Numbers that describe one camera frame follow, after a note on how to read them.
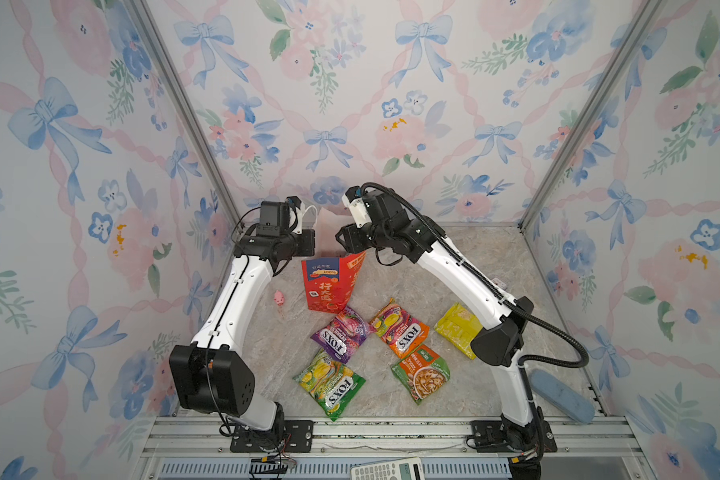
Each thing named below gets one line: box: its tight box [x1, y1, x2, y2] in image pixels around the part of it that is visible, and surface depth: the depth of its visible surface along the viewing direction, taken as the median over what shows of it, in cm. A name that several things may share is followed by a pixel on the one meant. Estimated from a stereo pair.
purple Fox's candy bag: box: [310, 306, 376, 364], surface depth 90 cm
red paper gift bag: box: [301, 251, 366, 314], surface depth 85 cm
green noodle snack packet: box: [390, 344, 451, 406], surface depth 85 cm
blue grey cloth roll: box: [530, 370, 595, 424], surface depth 80 cm
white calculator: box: [350, 456, 426, 480], surface depth 70 cm
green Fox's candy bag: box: [292, 348, 367, 422], surface depth 81 cm
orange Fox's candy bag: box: [370, 298, 430, 359], surface depth 92 cm
